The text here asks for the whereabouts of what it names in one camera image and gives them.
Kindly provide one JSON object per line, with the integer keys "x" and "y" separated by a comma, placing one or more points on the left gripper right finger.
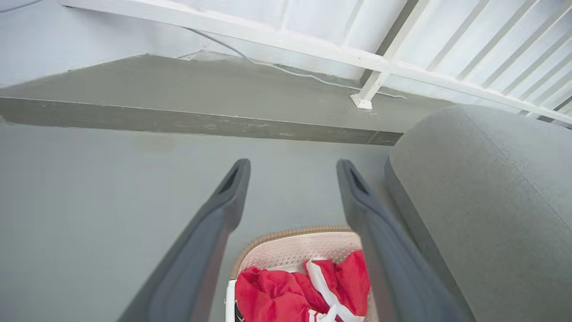
{"x": 384, "y": 250}

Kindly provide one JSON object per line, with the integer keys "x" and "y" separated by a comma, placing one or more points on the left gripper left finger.
{"x": 196, "y": 259}

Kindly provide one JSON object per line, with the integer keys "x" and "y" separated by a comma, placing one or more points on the white laundry basket brown rim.
{"x": 286, "y": 250}

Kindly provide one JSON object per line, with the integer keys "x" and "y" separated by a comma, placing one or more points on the red and white garment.
{"x": 268, "y": 295}

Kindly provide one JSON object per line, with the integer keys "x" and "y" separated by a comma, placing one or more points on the grey fabric sofa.
{"x": 491, "y": 201}

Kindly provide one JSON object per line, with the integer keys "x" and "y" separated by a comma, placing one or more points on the white metal railing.
{"x": 313, "y": 47}

